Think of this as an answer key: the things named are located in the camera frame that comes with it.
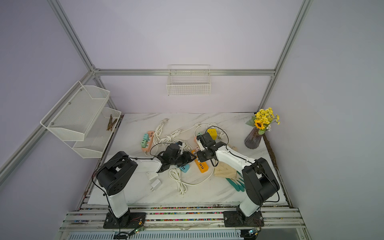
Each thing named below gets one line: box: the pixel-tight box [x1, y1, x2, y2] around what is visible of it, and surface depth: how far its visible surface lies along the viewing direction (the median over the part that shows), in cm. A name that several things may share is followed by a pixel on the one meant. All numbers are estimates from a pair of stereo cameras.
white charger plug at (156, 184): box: [150, 178, 162, 192], surface depth 84 cm
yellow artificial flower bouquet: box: [245, 107, 281, 135], surface depth 84 cm
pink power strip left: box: [142, 131, 154, 152], surface depth 103 cm
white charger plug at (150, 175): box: [146, 171, 159, 180], surface depth 88 cm
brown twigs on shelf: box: [106, 114, 118, 131], surface depth 100 cm
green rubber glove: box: [225, 170, 246, 192], surface depth 86 cm
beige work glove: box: [214, 161, 237, 179], surface depth 90 cm
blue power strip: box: [180, 164, 190, 173], surface depth 90 cm
